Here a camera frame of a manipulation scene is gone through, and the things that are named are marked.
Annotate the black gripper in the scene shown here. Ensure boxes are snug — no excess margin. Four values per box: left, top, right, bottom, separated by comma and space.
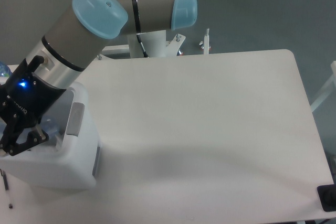
1, 57, 65, 156

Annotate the clear plastic water bottle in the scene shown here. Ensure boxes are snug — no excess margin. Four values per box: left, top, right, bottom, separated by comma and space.
40, 116, 62, 146

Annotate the white paper tissue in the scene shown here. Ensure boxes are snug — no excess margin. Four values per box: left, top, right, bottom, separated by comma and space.
28, 141, 62, 153

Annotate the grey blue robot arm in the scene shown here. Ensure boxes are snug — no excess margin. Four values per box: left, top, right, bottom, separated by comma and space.
1, 0, 197, 156

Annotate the white trash can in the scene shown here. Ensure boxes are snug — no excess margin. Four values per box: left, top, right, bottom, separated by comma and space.
1, 82, 102, 189

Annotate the black pen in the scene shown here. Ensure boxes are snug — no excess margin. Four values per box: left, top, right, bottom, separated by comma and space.
1, 169, 13, 209

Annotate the blue bottle at left edge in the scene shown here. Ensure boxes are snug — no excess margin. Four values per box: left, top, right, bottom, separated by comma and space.
0, 61, 12, 78

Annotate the black device at table edge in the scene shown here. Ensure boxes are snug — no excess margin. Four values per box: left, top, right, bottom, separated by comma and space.
317, 184, 335, 212

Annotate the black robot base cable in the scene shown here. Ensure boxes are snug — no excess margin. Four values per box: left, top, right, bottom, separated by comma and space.
135, 32, 150, 58

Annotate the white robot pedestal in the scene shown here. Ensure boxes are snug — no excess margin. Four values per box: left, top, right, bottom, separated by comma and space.
97, 29, 186, 61

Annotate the white levelling foot bracket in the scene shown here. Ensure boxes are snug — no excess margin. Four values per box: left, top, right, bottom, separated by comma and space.
199, 28, 212, 55

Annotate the white frame at right edge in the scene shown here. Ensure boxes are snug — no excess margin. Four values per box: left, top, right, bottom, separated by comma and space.
310, 61, 335, 112

